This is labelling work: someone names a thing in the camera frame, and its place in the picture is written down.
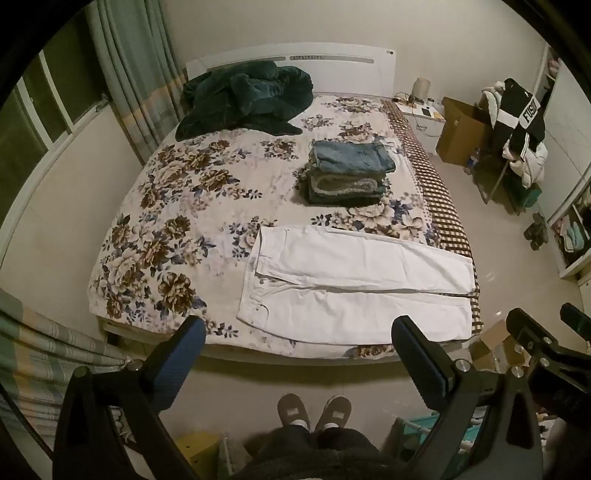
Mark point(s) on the white clothes pile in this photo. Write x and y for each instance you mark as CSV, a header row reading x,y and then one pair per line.
x,y
531,166

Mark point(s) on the white wardrobe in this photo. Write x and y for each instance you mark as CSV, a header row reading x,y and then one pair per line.
x,y
570,184

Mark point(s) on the black and white jacket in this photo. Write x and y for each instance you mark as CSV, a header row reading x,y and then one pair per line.
x,y
519,115

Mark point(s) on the white pants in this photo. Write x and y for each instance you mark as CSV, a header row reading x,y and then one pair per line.
x,y
351,281

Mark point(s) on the metal chair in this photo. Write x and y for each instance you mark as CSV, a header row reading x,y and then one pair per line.
x,y
498,184

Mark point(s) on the yellow box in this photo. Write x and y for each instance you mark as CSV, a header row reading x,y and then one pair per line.
x,y
198,454

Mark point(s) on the dark green blanket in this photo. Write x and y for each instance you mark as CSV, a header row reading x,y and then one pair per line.
x,y
244,99

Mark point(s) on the teal crate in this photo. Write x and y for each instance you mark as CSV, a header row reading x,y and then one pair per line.
x,y
461,441

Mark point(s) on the person's left shoe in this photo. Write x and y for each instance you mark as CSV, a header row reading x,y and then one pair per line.
x,y
293,408

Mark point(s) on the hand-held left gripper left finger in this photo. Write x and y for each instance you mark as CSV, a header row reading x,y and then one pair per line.
x,y
178,360

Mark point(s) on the person's right shoe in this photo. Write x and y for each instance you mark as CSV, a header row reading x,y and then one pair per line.
x,y
334,410

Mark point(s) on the white nightstand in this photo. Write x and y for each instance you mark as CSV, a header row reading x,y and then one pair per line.
x,y
425,127

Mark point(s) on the large cardboard box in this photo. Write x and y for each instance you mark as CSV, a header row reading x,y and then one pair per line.
x,y
461,131

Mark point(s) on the folded grey-green pants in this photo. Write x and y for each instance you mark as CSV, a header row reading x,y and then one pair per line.
x,y
341,183

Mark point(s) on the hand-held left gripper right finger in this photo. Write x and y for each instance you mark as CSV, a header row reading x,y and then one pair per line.
x,y
418,364

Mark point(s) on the folded blue jeans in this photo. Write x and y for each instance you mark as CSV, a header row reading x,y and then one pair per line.
x,y
353,156

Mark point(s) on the folded dark pants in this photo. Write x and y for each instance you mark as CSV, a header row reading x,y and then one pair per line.
x,y
344,198

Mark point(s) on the person's dark clothing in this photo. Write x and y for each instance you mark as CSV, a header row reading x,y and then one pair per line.
x,y
314,454

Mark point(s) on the person's shoe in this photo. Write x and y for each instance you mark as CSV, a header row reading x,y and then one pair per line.
x,y
334,410
293,408

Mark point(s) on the window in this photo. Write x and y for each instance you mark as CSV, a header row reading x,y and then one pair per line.
x,y
41,106

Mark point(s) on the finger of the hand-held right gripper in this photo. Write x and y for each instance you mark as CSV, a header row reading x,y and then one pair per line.
x,y
577,319
528,334

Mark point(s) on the blue bottle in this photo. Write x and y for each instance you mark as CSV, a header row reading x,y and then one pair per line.
x,y
472,161

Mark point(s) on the floral bed blanket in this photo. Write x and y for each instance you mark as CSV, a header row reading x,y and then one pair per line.
x,y
184,221

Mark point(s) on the green striped curtain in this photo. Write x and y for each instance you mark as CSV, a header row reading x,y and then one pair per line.
x,y
41,364
134,74

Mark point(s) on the small cardboard box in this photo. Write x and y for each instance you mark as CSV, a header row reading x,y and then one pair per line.
x,y
491,346

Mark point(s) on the pair of dark slippers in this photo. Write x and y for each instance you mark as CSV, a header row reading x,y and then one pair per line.
x,y
538,230

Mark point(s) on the white headboard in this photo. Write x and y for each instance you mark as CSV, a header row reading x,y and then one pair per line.
x,y
351,74

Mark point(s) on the brown checked bed sheet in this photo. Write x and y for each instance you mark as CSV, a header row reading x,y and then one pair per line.
x,y
438,198

